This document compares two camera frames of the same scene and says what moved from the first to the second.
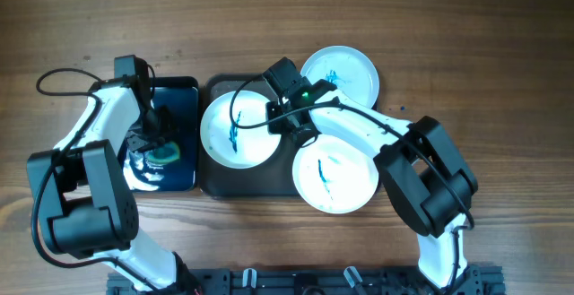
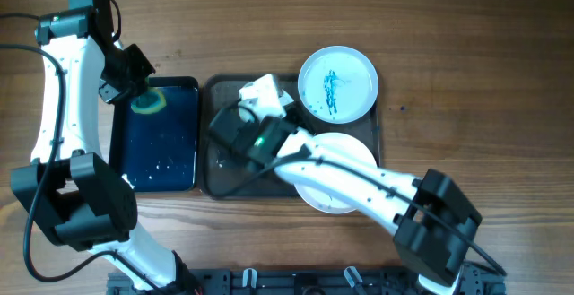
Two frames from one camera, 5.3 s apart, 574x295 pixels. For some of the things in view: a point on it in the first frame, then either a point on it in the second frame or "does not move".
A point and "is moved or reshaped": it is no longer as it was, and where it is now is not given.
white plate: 348,69 does not move
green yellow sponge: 167,152 is moved or reshaped
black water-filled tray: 172,165 does not move
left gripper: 170,127 -> 111,93
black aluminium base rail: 486,280 does not move
